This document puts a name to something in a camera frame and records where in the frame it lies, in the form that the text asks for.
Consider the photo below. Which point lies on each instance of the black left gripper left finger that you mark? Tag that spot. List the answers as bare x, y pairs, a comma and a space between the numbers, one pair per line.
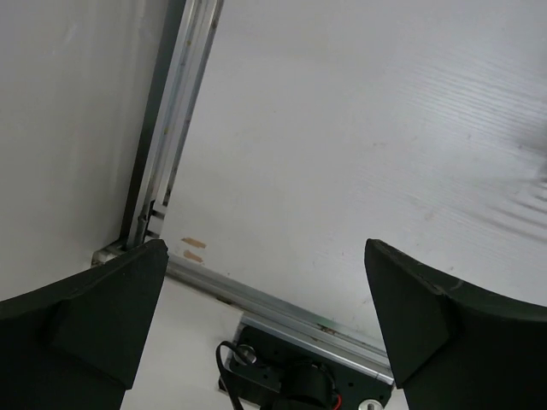
78, 343

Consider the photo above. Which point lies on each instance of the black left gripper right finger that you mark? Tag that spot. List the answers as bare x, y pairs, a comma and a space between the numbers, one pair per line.
452, 344

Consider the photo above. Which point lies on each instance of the aluminium table frame rail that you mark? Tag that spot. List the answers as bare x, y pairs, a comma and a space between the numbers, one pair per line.
159, 163

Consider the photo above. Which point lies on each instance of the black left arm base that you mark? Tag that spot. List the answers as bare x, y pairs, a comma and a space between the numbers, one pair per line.
272, 373

